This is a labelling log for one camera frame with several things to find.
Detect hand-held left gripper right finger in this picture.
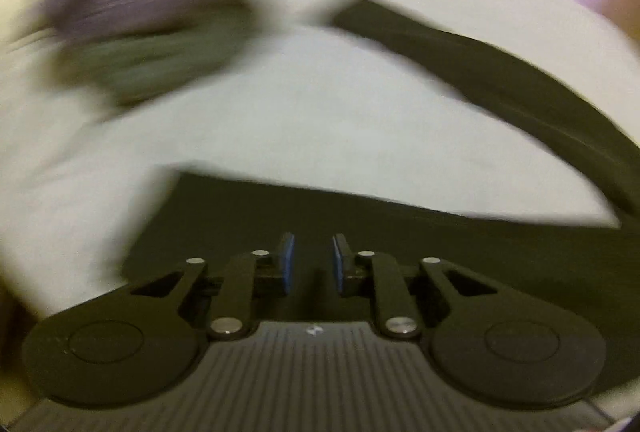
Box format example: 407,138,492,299
332,232,501,340

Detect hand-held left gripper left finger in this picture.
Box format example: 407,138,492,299
131,232,296,341

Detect black pants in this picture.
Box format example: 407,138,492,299
120,0,640,363

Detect bed with grey striped bedspread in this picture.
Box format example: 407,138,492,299
0,0,640,313

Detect grey checked garment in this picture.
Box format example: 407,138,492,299
60,27,241,108

